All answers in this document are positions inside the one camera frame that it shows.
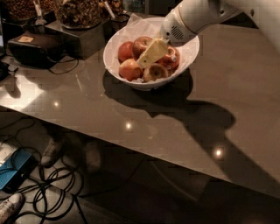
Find right red apple with sticker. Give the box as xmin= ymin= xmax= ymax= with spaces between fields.
xmin=158 ymin=46 xmax=180 ymax=70

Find white bowl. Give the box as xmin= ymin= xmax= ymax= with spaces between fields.
xmin=102 ymin=17 xmax=200 ymax=92

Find blue box on floor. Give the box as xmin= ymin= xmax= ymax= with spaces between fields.
xmin=0 ymin=150 xmax=32 ymax=193

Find white shoe under table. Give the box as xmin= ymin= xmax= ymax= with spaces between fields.
xmin=40 ymin=137 xmax=65 ymax=168

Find white paper liner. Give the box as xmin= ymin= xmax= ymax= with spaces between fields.
xmin=105 ymin=12 xmax=200 ymax=84

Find grey metal box stand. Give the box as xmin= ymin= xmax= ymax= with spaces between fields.
xmin=45 ymin=21 xmax=105 ymax=60

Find black floor cables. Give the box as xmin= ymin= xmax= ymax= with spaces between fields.
xmin=0 ymin=116 xmax=88 ymax=224

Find dark cup with spoon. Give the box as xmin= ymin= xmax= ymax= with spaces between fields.
xmin=103 ymin=1 xmax=130 ymax=32

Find white shoe bottom left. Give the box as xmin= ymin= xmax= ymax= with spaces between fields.
xmin=0 ymin=192 xmax=25 ymax=224

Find metal scoop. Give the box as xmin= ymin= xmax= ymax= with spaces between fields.
xmin=32 ymin=0 xmax=46 ymax=26

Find glass jar of nuts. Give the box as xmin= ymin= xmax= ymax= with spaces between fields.
xmin=0 ymin=0 xmax=54 ymax=22

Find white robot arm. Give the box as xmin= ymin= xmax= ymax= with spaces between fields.
xmin=136 ymin=0 xmax=280 ymax=68

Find front yellow-red apple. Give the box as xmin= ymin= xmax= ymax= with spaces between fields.
xmin=143 ymin=63 xmax=168 ymax=82

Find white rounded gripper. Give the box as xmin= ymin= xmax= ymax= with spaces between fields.
xmin=136 ymin=0 xmax=201 ymax=68

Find black VR headset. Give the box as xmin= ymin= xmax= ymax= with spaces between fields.
xmin=8 ymin=31 xmax=64 ymax=68

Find black headset cable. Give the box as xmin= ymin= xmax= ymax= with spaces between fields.
xmin=47 ymin=56 xmax=81 ymax=75

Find glass jar of granola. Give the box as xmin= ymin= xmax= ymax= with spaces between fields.
xmin=56 ymin=0 xmax=101 ymax=30

